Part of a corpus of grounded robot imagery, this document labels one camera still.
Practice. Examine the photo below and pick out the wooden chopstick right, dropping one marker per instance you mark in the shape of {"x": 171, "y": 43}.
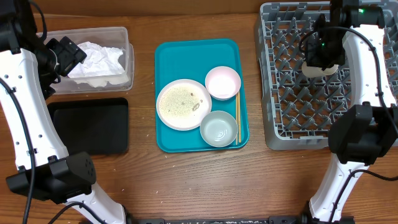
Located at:
{"x": 239, "y": 138}

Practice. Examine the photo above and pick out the clear plastic bin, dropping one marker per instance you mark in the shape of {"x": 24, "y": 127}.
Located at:
{"x": 105, "y": 37}

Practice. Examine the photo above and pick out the white cup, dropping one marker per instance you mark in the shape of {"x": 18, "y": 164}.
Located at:
{"x": 313, "y": 72}

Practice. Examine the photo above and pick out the teal serving tray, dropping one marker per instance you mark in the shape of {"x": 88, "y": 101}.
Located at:
{"x": 192, "y": 60}

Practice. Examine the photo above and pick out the grey-blue bowl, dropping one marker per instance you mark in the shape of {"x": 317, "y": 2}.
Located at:
{"x": 219, "y": 129}

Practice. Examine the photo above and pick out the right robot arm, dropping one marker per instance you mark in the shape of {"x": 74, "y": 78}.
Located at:
{"x": 351, "y": 35}

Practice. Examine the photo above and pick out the black plastic tray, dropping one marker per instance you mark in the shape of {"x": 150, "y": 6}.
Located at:
{"x": 98, "y": 127}

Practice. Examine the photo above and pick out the large white plate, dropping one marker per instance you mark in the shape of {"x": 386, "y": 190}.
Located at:
{"x": 182, "y": 104}

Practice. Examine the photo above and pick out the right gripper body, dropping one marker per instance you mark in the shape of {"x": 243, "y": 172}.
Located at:
{"x": 328, "y": 48}

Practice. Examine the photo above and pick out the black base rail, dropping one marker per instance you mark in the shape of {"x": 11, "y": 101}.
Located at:
{"x": 217, "y": 221}

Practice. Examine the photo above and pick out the wooden chopstick left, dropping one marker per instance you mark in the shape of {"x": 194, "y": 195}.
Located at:
{"x": 236, "y": 121}

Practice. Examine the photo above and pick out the white napkin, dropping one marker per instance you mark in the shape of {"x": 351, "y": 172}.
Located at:
{"x": 101, "y": 66}

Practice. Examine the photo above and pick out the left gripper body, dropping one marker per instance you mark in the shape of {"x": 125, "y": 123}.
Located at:
{"x": 55, "y": 58}

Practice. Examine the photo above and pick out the grey dishwasher rack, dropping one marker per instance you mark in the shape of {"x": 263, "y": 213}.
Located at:
{"x": 299, "y": 111}

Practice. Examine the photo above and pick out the pink bowl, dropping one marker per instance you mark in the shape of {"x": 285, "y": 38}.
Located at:
{"x": 222, "y": 82}

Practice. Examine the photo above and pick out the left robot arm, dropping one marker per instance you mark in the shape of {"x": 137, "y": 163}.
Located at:
{"x": 30, "y": 65}

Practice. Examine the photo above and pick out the wooden chopstick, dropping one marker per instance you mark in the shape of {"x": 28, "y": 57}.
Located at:
{"x": 239, "y": 138}
{"x": 236, "y": 121}

